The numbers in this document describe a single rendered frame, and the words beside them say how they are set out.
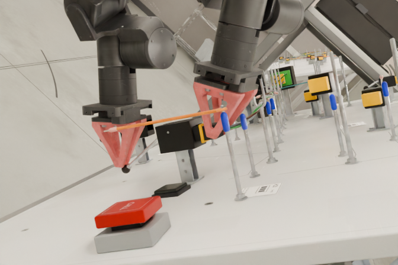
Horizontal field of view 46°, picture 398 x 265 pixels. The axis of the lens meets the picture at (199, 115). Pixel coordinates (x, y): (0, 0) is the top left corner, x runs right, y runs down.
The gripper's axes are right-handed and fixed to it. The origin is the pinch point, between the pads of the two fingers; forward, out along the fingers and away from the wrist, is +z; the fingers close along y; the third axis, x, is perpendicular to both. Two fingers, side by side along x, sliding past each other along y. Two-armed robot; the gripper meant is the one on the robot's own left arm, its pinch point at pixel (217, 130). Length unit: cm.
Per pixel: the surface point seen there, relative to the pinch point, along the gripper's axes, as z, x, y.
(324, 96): 0, -5, 57
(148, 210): 2.2, -3.9, -24.4
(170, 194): 7.8, 1.6, -8.1
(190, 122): -0.5, 3.5, -1.7
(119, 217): 3.1, -1.9, -26.0
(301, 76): 28, 53, 315
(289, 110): 10, 7, 78
